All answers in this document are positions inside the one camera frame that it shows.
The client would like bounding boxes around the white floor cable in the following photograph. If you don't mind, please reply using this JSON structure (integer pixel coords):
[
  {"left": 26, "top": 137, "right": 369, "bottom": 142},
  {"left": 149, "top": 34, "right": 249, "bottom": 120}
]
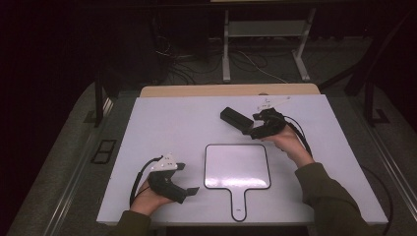
[{"left": 236, "top": 49, "right": 289, "bottom": 85}]

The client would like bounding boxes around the black floor socket frame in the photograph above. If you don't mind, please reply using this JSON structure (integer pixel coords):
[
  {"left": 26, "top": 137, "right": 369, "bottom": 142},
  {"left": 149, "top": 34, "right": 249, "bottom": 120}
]
[{"left": 90, "top": 139, "right": 118, "bottom": 165}]

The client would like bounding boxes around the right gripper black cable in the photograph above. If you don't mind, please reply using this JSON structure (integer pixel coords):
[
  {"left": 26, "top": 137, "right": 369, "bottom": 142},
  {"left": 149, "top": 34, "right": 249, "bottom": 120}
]
[{"left": 283, "top": 114, "right": 395, "bottom": 236}]

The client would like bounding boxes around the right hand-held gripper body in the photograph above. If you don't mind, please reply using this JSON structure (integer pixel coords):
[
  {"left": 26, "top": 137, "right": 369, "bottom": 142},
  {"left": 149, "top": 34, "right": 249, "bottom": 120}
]
[{"left": 251, "top": 95, "right": 293, "bottom": 141}]

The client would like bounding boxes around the black whiteboard eraser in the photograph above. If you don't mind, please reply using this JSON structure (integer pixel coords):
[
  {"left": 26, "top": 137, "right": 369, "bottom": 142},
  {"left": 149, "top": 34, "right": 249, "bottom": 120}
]
[{"left": 219, "top": 106, "right": 256, "bottom": 136}]

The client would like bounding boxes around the person's right hand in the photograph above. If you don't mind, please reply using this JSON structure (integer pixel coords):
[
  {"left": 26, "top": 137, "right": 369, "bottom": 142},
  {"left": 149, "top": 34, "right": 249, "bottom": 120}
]
[{"left": 262, "top": 123, "right": 317, "bottom": 169}]

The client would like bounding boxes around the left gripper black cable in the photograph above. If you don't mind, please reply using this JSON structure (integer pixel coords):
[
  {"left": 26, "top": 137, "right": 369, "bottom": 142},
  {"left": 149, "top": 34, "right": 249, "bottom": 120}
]
[{"left": 129, "top": 155, "right": 165, "bottom": 208}]

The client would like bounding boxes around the small whiteboard with handle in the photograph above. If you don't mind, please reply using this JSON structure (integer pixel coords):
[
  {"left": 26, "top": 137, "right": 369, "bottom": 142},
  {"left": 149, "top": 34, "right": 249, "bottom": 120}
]
[{"left": 204, "top": 143, "right": 272, "bottom": 223}]

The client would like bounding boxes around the black metal stand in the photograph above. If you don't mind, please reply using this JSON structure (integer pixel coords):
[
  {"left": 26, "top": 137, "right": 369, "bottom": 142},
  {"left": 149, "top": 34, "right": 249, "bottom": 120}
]
[
  {"left": 363, "top": 77, "right": 391, "bottom": 128},
  {"left": 83, "top": 70, "right": 106, "bottom": 129}
]

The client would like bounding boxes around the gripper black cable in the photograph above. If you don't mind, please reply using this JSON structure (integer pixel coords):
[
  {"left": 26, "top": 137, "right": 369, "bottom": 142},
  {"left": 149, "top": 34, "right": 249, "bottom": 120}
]
[
  {"left": 283, "top": 114, "right": 395, "bottom": 236},
  {"left": 129, "top": 155, "right": 165, "bottom": 208}
]

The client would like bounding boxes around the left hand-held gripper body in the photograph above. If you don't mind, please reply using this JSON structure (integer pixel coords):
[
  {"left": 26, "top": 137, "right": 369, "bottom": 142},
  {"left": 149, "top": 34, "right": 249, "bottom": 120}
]
[{"left": 147, "top": 152, "right": 189, "bottom": 205}]

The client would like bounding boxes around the person's left hand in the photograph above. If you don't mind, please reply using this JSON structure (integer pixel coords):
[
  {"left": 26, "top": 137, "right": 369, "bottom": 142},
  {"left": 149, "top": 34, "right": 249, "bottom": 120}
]
[{"left": 129, "top": 179, "right": 174, "bottom": 217}]

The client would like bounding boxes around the tangle of black floor cables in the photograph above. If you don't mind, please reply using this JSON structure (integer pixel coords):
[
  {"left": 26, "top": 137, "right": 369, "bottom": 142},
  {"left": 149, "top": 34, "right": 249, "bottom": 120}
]
[{"left": 150, "top": 33, "right": 227, "bottom": 87}]

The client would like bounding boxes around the white metal stand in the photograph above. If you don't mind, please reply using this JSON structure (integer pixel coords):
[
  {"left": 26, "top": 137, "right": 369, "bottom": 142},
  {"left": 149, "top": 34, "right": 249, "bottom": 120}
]
[{"left": 221, "top": 7, "right": 318, "bottom": 84}]

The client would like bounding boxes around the large white table board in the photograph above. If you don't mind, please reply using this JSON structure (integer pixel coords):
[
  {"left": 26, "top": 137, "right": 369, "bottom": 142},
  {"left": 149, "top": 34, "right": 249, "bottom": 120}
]
[{"left": 96, "top": 93, "right": 389, "bottom": 226}]

